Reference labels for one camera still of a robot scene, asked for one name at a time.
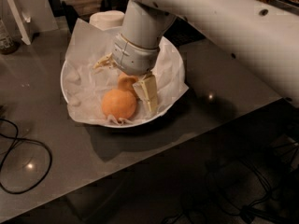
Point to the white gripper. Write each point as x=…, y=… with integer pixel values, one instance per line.
x=133, y=59

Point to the orange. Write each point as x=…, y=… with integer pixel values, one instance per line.
x=125, y=84
x=118, y=103

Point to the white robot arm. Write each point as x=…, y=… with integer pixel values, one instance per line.
x=264, y=38

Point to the white paper liner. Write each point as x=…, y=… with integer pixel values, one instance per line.
x=87, y=78

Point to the black rubber mat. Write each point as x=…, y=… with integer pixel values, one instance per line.
x=181, y=33

